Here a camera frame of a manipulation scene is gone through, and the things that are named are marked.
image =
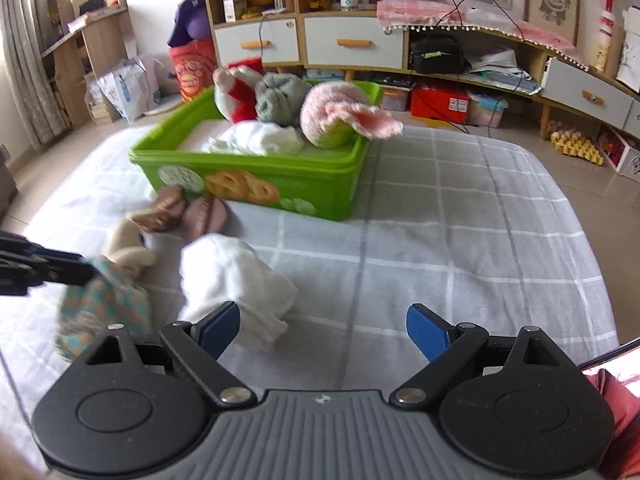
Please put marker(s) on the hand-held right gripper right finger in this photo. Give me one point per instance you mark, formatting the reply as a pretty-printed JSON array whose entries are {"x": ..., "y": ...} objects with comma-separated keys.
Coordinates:
[{"x": 425, "y": 332}]

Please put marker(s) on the clear box blue lid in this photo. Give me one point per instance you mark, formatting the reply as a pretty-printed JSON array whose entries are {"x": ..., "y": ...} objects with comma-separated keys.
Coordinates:
[{"x": 325, "y": 75}]

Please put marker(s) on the yellow egg tray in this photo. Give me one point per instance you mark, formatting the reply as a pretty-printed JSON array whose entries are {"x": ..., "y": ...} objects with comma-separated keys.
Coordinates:
[{"x": 575, "y": 142}]

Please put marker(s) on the pink towel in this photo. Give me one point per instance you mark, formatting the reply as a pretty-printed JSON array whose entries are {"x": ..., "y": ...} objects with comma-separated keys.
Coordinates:
[{"x": 325, "y": 105}]

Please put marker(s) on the white paper drawing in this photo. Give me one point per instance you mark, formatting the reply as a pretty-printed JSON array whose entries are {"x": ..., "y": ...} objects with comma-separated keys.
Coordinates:
[{"x": 627, "y": 50}]

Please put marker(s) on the patterned curtain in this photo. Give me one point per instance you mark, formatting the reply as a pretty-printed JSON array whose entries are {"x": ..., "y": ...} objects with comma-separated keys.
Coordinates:
[{"x": 20, "y": 60}]

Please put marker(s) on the red and white sock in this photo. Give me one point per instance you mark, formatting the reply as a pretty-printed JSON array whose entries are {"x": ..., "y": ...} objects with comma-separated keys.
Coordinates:
[{"x": 232, "y": 90}]

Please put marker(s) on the grey checked blanket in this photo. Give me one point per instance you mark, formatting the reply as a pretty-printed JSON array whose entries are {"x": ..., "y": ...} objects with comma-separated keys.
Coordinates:
[{"x": 450, "y": 240}]

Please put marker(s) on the white crinkled cloth bundle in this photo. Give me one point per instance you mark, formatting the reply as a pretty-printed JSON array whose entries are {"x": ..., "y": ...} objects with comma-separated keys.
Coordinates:
[{"x": 260, "y": 140}]

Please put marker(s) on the pile of papers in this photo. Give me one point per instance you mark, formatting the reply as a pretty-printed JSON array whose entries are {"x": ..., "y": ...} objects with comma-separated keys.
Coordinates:
[{"x": 495, "y": 67}]

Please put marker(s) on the red cardboard box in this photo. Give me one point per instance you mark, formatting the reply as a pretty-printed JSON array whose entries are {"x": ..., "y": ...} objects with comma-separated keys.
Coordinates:
[{"x": 445, "y": 102}]

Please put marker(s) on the purple bag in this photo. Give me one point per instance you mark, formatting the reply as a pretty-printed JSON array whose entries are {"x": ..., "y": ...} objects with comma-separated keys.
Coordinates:
[{"x": 187, "y": 17}]

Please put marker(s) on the black bag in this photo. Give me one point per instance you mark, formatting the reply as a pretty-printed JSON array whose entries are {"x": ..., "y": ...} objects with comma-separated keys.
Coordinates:
[{"x": 437, "y": 55}]

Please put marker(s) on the red white tube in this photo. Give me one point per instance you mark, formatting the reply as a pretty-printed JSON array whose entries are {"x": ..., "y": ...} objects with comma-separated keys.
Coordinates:
[{"x": 604, "y": 35}]

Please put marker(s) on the person's red clothing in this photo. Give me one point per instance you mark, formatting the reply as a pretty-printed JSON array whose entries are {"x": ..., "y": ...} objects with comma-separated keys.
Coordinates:
[{"x": 620, "y": 420}]

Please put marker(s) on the pink tasselled cloth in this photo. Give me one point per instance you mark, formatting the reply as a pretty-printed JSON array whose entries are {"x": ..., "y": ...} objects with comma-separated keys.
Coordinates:
[{"x": 400, "y": 10}]

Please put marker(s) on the green plastic box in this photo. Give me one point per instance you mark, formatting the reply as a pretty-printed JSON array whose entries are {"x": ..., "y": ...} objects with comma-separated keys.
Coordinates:
[{"x": 325, "y": 185}]

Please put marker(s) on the plush doll patterned dress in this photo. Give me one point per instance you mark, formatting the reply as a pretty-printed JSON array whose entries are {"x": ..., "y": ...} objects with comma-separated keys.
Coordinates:
[{"x": 100, "y": 305}]

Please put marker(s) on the clear box colourful contents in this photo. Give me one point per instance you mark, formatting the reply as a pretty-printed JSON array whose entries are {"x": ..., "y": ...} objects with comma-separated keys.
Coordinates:
[{"x": 487, "y": 110}]

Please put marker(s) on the red bucket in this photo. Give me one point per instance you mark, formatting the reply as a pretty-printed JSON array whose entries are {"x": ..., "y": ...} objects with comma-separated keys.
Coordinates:
[{"x": 192, "y": 70}]

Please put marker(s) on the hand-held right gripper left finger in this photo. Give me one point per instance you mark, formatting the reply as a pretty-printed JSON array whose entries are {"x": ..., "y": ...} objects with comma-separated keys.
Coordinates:
[{"x": 220, "y": 327}]

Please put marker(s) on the clear box black lid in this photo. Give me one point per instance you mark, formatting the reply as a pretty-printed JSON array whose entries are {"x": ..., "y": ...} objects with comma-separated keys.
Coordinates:
[{"x": 395, "y": 95}]

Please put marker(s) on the framed cartoon picture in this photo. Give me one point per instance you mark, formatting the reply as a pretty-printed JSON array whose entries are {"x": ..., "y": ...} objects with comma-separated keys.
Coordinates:
[{"x": 552, "y": 0}]

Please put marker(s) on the white fluffy towel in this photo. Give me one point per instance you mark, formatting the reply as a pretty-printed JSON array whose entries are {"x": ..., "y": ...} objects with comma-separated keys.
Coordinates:
[{"x": 225, "y": 280}]

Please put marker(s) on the small white carton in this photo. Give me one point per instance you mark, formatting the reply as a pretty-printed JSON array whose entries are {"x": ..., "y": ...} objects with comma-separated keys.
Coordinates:
[{"x": 230, "y": 7}]

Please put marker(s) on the white cup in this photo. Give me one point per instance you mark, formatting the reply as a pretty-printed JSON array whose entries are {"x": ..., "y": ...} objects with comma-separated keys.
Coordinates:
[{"x": 348, "y": 0}]

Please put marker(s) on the grey fluffy cloth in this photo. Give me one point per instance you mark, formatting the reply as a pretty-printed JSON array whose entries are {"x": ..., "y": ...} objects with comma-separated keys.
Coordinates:
[{"x": 280, "y": 97}]

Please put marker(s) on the brown striped sock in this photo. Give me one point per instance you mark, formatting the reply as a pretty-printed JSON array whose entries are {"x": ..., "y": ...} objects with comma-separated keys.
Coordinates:
[{"x": 165, "y": 210}]

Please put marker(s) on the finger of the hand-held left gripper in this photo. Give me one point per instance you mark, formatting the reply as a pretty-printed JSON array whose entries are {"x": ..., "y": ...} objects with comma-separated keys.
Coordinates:
[
  {"x": 30, "y": 247},
  {"x": 30, "y": 277}
]

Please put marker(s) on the wooden bookshelf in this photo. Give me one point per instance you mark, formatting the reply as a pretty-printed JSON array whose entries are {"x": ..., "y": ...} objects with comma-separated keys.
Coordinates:
[{"x": 95, "y": 45}]

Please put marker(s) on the wooden cabinet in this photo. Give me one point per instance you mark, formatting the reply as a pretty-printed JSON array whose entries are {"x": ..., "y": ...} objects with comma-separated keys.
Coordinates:
[{"x": 350, "y": 25}]

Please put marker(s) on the white patterned box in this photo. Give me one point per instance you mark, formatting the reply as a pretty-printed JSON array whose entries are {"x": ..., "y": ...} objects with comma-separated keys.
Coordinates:
[{"x": 620, "y": 152}]

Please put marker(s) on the white shopping bag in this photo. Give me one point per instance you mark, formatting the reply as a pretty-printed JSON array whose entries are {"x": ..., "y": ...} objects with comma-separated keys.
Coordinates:
[{"x": 127, "y": 85}]

